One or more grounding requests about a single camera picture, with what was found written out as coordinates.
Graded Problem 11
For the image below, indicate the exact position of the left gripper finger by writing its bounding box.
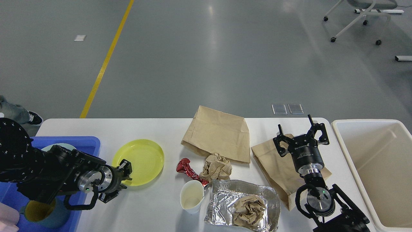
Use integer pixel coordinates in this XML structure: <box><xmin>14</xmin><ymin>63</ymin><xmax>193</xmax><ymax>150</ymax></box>
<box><xmin>117</xmin><ymin>159</ymin><xmax>133</xmax><ymax>181</ymax></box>
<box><xmin>99</xmin><ymin>184</ymin><xmax>127</xmax><ymax>204</ymax></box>

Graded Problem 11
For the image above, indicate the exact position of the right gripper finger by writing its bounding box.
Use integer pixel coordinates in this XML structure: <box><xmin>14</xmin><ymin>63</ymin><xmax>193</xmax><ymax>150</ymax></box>
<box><xmin>306</xmin><ymin>114</ymin><xmax>330</xmax><ymax>145</ymax></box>
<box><xmin>273</xmin><ymin>124</ymin><xmax>294</xmax><ymax>158</ymax></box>

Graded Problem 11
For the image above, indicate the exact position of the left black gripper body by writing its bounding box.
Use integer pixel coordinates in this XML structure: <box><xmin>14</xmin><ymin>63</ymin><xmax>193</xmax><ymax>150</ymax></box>
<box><xmin>98</xmin><ymin>165</ymin><xmax>122</xmax><ymax>195</ymax></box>

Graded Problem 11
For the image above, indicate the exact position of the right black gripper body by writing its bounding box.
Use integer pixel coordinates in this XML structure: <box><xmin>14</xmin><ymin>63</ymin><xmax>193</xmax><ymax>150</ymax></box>
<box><xmin>287</xmin><ymin>134</ymin><xmax>325</xmax><ymax>175</ymax></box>

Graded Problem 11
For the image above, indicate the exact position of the yellow plastic plate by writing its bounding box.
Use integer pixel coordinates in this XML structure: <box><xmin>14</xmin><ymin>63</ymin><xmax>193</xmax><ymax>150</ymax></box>
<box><xmin>112</xmin><ymin>139</ymin><xmax>164</xmax><ymax>186</ymax></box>

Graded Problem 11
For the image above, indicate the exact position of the dark teal mug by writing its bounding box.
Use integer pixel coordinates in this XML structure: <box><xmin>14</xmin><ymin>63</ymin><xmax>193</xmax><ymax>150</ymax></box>
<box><xmin>19</xmin><ymin>198</ymin><xmax>70</xmax><ymax>229</ymax></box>

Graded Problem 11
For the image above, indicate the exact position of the pink mug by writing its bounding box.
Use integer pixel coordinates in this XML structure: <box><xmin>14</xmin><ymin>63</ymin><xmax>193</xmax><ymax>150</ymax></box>
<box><xmin>0</xmin><ymin>203</ymin><xmax>20</xmax><ymax>232</ymax></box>

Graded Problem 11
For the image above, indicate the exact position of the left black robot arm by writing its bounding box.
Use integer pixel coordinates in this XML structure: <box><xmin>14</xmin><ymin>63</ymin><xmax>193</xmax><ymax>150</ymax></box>
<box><xmin>0</xmin><ymin>118</ymin><xmax>132</xmax><ymax>210</ymax></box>

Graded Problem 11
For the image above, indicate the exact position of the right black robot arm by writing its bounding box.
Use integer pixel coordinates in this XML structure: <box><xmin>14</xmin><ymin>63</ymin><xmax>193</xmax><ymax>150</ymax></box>
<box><xmin>273</xmin><ymin>115</ymin><xmax>370</xmax><ymax>232</ymax></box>

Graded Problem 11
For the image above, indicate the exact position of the brown paper bag under gripper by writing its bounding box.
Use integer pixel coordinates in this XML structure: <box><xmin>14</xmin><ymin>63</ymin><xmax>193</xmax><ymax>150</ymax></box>
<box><xmin>251</xmin><ymin>134</ymin><xmax>332</xmax><ymax>211</ymax></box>

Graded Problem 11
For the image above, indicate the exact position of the left floor outlet plate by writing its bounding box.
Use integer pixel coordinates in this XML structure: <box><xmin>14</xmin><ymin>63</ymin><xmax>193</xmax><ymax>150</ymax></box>
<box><xmin>272</xmin><ymin>104</ymin><xmax>287</xmax><ymax>115</ymax></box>

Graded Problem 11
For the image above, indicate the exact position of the floor outlet plate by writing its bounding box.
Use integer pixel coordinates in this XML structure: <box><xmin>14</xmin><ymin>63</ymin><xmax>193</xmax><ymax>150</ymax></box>
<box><xmin>287</xmin><ymin>104</ymin><xmax>304</xmax><ymax>114</ymax></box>
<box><xmin>272</xmin><ymin>104</ymin><xmax>287</xmax><ymax>115</ymax></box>

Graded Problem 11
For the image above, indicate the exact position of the right floor outlet plate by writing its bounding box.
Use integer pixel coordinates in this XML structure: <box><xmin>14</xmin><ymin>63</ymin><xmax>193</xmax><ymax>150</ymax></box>
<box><xmin>287</xmin><ymin>104</ymin><xmax>304</xmax><ymax>114</ymax></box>

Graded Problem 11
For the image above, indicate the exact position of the pale green plate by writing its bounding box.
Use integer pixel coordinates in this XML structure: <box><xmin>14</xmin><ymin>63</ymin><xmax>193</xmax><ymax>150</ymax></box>
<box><xmin>41</xmin><ymin>143</ymin><xmax>76</xmax><ymax>152</ymax></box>

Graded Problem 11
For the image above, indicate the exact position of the white plastic bin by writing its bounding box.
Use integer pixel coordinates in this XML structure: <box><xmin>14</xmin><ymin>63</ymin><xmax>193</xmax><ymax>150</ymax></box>
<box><xmin>331</xmin><ymin>119</ymin><xmax>412</xmax><ymax>232</ymax></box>

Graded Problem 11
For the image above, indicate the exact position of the red foil wrapper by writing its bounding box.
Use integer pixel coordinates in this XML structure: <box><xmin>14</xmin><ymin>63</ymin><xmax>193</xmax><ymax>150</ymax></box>
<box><xmin>176</xmin><ymin>158</ymin><xmax>209</xmax><ymax>187</ymax></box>

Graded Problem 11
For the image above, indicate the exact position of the crumpled brown paper ball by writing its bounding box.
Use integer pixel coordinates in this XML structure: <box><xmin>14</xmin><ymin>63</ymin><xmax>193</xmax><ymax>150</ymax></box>
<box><xmin>200</xmin><ymin>153</ymin><xmax>232</xmax><ymax>182</ymax></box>

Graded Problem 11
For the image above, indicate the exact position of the crumpled paper in tray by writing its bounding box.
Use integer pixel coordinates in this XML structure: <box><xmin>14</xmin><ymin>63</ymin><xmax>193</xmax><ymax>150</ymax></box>
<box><xmin>232</xmin><ymin>195</ymin><xmax>266</xmax><ymax>228</ymax></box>

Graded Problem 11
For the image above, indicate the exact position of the aluminium foil tray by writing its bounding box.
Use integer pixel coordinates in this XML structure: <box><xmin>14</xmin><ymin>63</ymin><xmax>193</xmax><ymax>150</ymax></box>
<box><xmin>204</xmin><ymin>180</ymin><xmax>281</xmax><ymax>232</ymax></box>

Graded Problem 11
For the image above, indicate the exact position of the white paper cup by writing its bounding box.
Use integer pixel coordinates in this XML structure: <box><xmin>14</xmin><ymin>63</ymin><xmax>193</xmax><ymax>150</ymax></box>
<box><xmin>180</xmin><ymin>180</ymin><xmax>204</xmax><ymax>215</ymax></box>

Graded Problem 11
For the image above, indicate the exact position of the large brown paper bag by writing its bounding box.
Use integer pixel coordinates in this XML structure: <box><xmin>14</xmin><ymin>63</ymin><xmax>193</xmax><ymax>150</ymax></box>
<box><xmin>181</xmin><ymin>106</ymin><xmax>251</xmax><ymax>163</ymax></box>

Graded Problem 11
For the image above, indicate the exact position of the black white sneaker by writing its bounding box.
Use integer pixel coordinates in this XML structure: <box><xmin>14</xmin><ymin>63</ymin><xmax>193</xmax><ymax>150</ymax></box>
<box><xmin>28</xmin><ymin>111</ymin><xmax>43</xmax><ymax>127</ymax></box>

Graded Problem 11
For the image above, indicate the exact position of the white bar on floor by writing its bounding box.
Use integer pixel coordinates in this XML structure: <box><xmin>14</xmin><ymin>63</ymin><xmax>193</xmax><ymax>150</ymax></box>
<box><xmin>395</xmin><ymin>55</ymin><xmax>412</xmax><ymax>62</ymax></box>

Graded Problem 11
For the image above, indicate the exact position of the person leg in jeans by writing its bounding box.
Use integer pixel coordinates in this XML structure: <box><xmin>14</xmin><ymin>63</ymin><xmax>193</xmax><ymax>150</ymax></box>
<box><xmin>0</xmin><ymin>95</ymin><xmax>30</xmax><ymax>124</ymax></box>

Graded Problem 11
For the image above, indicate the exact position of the office chair with castors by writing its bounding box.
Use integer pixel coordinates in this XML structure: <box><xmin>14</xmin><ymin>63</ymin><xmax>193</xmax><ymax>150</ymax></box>
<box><xmin>330</xmin><ymin>0</ymin><xmax>398</xmax><ymax>46</ymax></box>

